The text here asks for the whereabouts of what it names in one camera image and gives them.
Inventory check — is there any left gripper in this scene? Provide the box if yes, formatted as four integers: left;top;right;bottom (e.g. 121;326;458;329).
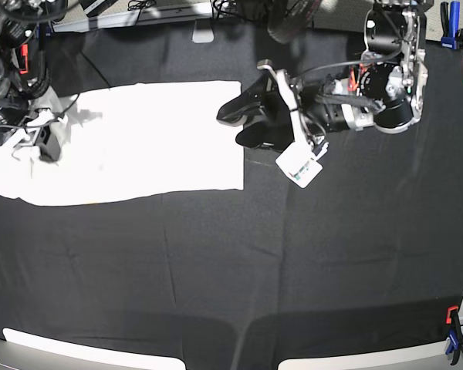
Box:
216;74;293;150

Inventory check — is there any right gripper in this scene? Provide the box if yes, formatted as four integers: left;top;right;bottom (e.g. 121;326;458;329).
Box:
34;126;61;162

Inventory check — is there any black table cloth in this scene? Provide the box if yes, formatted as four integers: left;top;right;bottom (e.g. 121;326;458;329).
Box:
0;43;463;369

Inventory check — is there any red clamp top left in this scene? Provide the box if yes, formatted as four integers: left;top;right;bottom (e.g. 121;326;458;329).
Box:
15;43;29;75

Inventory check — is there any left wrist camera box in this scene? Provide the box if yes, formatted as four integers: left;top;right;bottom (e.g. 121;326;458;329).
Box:
275;143;323;189

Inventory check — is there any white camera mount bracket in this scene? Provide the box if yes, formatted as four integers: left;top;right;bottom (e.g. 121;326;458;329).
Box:
257;59;329;160

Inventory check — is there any blue clamp top right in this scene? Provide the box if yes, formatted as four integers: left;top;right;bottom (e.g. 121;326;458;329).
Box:
440;1;463;50

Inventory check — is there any white printed t-shirt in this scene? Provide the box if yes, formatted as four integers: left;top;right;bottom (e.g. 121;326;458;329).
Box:
0;81;244;207

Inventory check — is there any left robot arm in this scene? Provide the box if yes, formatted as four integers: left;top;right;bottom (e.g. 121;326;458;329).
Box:
216;1;432;155

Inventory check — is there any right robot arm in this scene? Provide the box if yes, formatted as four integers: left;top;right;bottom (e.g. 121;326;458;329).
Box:
0;1;66;163

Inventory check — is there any grey tape patch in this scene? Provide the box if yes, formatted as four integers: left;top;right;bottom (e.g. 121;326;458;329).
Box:
191;18;215;44

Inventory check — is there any red blue clamp bottom right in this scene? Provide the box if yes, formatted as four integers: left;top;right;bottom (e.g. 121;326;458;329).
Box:
445;305;463;366

